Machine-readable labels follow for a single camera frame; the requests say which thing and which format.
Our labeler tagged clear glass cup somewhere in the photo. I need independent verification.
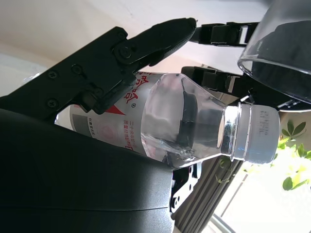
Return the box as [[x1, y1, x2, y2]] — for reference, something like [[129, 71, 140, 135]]
[[237, 0, 311, 105]]

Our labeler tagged grey striped curtain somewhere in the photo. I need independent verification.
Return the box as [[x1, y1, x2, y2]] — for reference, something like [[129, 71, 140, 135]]
[[173, 155, 246, 233]]

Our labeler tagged green leafy plant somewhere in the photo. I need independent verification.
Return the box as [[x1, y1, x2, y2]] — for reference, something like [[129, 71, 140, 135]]
[[215, 120, 311, 192]]

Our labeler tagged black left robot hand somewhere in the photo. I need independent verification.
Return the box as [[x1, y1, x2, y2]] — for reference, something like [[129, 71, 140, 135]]
[[181, 20, 311, 112]]

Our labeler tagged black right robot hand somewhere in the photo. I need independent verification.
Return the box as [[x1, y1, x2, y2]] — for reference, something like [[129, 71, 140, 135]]
[[0, 17, 202, 233]]

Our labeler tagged clear plastic water bottle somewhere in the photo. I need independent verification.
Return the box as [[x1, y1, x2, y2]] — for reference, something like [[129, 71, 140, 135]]
[[55, 71, 281, 169]]

